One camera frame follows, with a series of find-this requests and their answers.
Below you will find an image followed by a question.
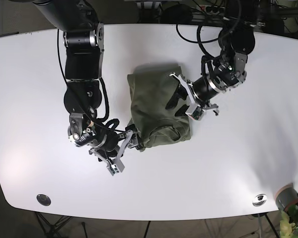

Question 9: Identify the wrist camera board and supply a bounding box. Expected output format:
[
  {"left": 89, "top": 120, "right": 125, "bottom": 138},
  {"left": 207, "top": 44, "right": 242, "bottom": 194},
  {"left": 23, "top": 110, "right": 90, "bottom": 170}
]
[
  {"left": 185, "top": 104, "right": 204, "bottom": 121},
  {"left": 107, "top": 161, "right": 125, "bottom": 176}
]

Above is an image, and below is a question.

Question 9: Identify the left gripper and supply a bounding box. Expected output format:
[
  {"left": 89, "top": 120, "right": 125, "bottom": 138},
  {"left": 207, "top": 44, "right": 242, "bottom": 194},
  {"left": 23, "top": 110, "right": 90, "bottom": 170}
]
[{"left": 165, "top": 72, "right": 219, "bottom": 117}]

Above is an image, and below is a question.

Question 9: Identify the right silver table grommet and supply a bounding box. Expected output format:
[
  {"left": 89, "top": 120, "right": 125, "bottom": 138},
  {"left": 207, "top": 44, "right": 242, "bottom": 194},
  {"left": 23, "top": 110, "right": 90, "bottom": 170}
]
[{"left": 252, "top": 194, "right": 267, "bottom": 207}]

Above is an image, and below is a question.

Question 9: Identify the olive green T-shirt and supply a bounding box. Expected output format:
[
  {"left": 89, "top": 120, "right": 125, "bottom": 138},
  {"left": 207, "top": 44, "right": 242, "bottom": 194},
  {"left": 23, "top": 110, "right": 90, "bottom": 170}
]
[{"left": 127, "top": 63, "right": 191, "bottom": 150}]

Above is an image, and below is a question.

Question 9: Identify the silver table grommet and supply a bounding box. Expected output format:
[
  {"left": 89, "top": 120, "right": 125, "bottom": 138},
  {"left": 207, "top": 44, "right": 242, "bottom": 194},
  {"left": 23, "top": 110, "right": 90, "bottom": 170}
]
[
  {"left": 252, "top": 194, "right": 267, "bottom": 207},
  {"left": 36, "top": 194, "right": 51, "bottom": 206}
]

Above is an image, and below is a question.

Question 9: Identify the green potted plant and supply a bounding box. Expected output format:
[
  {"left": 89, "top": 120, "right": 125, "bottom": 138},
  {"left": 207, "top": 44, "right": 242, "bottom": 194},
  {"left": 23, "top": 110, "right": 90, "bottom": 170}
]
[{"left": 280, "top": 204, "right": 298, "bottom": 238}]

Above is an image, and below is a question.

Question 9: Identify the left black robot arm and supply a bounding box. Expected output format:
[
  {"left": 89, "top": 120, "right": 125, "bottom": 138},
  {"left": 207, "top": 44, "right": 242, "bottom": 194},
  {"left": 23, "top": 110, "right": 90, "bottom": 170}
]
[{"left": 165, "top": 0, "right": 260, "bottom": 120}]

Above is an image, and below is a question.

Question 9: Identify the grey plant pot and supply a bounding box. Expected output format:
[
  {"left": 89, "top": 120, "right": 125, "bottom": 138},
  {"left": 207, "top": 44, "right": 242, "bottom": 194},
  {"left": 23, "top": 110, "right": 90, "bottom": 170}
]
[{"left": 274, "top": 183, "right": 298, "bottom": 212}]

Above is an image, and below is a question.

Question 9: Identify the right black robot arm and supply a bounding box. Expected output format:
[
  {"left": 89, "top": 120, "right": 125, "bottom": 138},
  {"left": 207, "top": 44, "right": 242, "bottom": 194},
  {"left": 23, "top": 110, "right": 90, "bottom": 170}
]
[{"left": 33, "top": 0, "right": 143, "bottom": 175}]

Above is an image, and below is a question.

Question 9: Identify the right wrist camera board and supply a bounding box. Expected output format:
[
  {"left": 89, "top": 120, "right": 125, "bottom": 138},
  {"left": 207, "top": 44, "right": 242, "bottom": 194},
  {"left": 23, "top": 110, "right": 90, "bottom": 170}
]
[{"left": 107, "top": 161, "right": 125, "bottom": 176}]

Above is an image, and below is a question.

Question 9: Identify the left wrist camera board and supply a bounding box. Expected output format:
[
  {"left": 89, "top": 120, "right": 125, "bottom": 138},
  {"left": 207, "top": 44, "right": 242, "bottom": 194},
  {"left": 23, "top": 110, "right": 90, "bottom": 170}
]
[{"left": 185, "top": 104, "right": 204, "bottom": 121}]

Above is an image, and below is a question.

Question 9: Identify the black table leg frame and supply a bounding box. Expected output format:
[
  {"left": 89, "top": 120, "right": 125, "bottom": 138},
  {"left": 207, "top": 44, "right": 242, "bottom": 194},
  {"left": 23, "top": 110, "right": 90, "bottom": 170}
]
[{"left": 34, "top": 212, "right": 72, "bottom": 238}]

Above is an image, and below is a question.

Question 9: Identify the left silver table grommet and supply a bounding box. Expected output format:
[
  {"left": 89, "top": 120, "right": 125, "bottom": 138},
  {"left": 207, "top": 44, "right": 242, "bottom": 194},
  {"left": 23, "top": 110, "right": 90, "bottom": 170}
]
[{"left": 36, "top": 194, "right": 51, "bottom": 206}]

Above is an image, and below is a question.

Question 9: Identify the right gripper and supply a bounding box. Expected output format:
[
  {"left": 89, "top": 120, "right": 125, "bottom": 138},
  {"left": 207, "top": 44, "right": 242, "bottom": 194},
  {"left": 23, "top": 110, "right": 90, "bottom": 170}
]
[{"left": 88, "top": 125, "right": 145, "bottom": 169}]

